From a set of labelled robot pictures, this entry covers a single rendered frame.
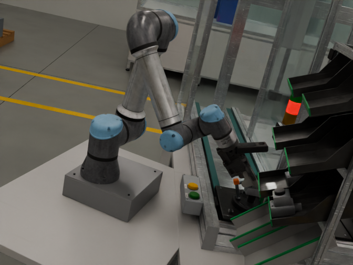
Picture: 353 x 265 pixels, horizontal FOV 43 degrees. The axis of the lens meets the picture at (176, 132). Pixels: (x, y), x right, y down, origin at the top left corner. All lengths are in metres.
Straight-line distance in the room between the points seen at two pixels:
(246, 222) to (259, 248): 0.15
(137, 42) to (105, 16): 8.30
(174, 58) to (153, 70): 5.19
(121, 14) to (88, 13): 0.69
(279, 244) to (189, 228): 0.45
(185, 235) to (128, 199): 0.25
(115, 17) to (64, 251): 8.46
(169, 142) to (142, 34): 0.36
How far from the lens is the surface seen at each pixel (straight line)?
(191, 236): 1.71
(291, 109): 1.84
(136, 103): 1.73
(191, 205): 1.74
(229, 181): 2.05
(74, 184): 1.75
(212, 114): 1.56
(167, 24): 1.62
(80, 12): 9.90
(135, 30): 1.53
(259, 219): 1.56
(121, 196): 1.66
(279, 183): 1.45
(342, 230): 1.87
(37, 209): 1.72
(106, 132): 1.65
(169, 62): 6.71
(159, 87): 1.51
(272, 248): 1.42
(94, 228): 1.65
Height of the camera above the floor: 1.81
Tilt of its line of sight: 22 degrees down
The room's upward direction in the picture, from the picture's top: 13 degrees clockwise
